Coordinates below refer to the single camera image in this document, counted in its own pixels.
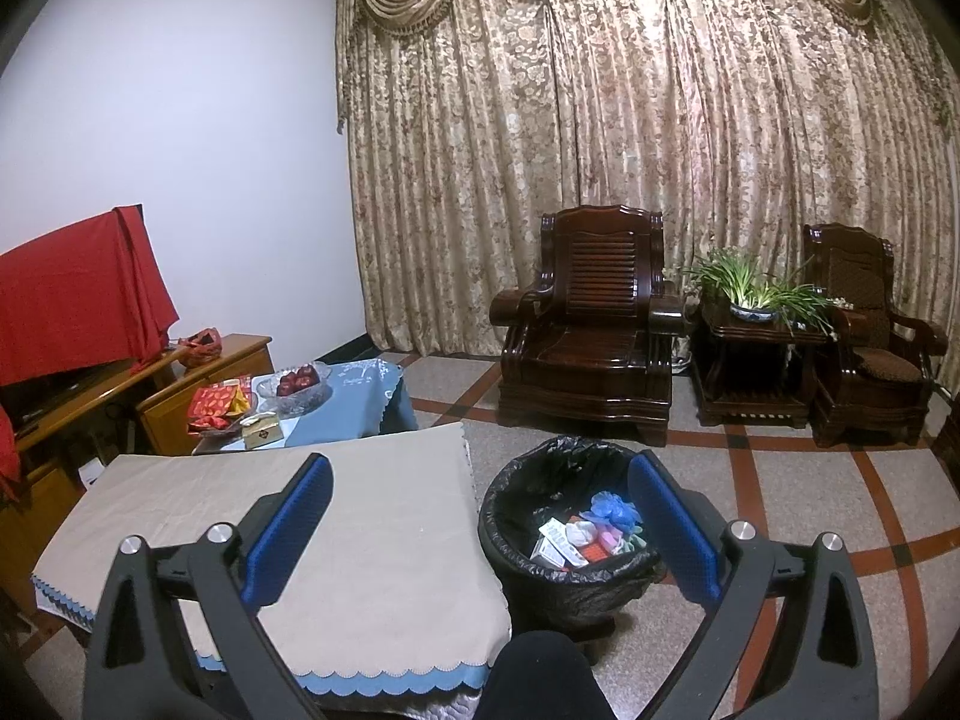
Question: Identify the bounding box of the black lined waste bin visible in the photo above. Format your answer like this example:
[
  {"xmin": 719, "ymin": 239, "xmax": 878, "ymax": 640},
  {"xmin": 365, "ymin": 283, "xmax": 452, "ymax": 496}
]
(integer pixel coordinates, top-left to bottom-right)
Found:
[{"xmin": 478, "ymin": 435, "xmax": 665, "ymax": 642}]

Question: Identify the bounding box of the dark slatted wooden armchair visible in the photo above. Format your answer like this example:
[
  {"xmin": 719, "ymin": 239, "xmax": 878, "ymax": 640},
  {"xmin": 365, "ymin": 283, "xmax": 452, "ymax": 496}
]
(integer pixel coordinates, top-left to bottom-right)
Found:
[{"xmin": 489, "ymin": 205, "xmax": 687, "ymax": 445}]

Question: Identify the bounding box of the red cloth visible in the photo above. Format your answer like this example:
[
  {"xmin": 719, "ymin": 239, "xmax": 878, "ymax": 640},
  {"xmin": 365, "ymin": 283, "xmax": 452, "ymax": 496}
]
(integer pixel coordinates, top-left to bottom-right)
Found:
[{"xmin": 0, "ymin": 204, "xmax": 181, "ymax": 387}]

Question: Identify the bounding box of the glass fruit bowl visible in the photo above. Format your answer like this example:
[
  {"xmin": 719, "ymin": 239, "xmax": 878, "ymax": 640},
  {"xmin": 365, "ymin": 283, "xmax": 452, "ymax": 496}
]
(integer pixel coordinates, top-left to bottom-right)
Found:
[{"xmin": 255, "ymin": 361, "xmax": 333, "ymax": 417}]

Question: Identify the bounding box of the grey quilted cover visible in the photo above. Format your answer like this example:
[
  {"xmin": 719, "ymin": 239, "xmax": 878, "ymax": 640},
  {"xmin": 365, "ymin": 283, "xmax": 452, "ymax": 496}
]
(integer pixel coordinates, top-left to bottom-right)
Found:
[{"xmin": 300, "ymin": 686, "xmax": 496, "ymax": 720}]

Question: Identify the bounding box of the blue cloth side table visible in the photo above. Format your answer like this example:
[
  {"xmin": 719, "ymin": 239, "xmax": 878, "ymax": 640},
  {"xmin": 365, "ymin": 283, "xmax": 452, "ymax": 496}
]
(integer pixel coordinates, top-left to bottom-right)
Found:
[{"xmin": 193, "ymin": 360, "xmax": 419, "ymax": 458}]

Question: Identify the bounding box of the light blue scalloped undercloth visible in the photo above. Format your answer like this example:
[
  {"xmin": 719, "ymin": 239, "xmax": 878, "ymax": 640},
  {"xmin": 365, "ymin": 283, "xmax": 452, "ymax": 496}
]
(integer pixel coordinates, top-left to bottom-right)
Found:
[{"xmin": 30, "ymin": 574, "xmax": 512, "ymax": 698}]

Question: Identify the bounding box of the potted orchid plant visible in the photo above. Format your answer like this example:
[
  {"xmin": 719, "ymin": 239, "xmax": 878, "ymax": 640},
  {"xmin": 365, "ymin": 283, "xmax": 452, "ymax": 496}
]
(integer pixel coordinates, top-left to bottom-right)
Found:
[{"xmin": 682, "ymin": 247, "xmax": 852, "ymax": 338}]

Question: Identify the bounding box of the blue plastic cover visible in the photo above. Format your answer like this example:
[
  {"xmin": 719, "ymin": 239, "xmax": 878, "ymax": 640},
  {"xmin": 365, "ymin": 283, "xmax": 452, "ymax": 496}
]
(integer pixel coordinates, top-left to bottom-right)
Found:
[{"xmin": 581, "ymin": 493, "xmax": 644, "ymax": 533}]

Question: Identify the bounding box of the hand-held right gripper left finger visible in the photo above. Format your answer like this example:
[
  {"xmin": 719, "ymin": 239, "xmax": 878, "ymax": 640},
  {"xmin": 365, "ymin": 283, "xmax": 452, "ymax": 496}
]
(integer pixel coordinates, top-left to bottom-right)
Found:
[{"xmin": 84, "ymin": 452, "xmax": 335, "ymax": 720}]

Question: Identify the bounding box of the black television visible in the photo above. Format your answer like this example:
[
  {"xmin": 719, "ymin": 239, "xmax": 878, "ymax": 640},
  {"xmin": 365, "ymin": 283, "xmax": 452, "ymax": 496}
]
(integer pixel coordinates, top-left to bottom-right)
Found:
[{"xmin": 0, "ymin": 360, "xmax": 113, "ymax": 428}]

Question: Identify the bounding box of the gold patterned curtain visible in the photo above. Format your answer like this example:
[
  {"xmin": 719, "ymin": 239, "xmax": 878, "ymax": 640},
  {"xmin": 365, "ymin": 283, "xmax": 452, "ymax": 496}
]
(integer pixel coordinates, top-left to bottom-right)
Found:
[{"xmin": 334, "ymin": 0, "xmax": 960, "ymax": 395}]

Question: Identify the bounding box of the person's black-clad knee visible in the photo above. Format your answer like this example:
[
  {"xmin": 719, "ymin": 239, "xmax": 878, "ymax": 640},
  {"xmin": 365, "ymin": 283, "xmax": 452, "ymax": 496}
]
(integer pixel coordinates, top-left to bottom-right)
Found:
[{"xmin": 476, "ymin": 630, "xmax": 612, "ymax": 720}]

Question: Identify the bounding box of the light wooden television stand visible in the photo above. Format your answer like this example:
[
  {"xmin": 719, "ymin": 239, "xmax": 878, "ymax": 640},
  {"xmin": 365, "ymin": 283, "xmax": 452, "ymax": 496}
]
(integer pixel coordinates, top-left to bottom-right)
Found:
[{"xmin": 0, "ymin": 349, "xmax": 181, "ymax": 616}]

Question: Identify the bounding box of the brown seat cushion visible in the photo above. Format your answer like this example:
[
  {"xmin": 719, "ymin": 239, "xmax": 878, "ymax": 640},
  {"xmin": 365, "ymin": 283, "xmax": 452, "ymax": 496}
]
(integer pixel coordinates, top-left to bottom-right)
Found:
[{"xmin": 855, "ymin": 349, "xmax": 925, "ymax": 383}]

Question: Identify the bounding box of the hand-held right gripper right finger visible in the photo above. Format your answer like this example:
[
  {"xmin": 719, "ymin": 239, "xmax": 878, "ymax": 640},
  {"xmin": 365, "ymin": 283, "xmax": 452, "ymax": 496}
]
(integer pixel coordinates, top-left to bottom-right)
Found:
[{"xmin": 628, "ymin": 450, "xmax": 878, "ymax": 720}]

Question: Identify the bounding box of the dark cushioned wooden armchair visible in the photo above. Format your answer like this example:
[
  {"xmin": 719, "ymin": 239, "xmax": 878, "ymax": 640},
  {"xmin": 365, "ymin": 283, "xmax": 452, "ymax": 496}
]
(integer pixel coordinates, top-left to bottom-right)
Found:
[{"xmin": 802, "ymin": 223, "xmax": 950, "ymax": 447}]

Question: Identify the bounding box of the red gift packet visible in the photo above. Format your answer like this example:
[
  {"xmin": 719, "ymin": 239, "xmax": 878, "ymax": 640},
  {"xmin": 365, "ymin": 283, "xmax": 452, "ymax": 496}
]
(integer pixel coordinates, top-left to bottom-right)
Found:
[{"xmin": 187, "ymin": 384, "xmax": 242, "ymax": 433}]

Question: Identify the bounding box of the dark wooden sofa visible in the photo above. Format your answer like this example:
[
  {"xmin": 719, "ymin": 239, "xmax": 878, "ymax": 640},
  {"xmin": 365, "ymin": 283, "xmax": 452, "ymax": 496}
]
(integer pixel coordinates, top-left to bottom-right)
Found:
[{"xmin": 931, "ymin": 394, "xmax": 960, "ymax": 470}]

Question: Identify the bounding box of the beige tablecloth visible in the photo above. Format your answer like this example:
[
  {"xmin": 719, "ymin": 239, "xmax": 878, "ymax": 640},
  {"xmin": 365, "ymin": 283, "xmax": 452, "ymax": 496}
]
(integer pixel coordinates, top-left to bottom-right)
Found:
[{"xmin": 30, "ymin": 422, "xmax": 513, "ymax": 680}]

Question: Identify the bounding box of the dark wooden side table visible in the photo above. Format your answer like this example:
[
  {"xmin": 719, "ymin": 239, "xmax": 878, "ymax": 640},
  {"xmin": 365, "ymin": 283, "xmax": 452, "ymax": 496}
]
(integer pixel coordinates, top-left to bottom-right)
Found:
[{"xmin": 688, "ymin": 300, "xmax": 830, "ymax": 428}]

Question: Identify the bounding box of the light wooden drawer cabinet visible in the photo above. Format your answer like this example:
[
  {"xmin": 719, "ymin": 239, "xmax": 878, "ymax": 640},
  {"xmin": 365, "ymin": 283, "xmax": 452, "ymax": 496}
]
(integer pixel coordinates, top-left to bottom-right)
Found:
[{"xmin": 136, "ymin": 334, "xmax": 275, "ymax": 457}]

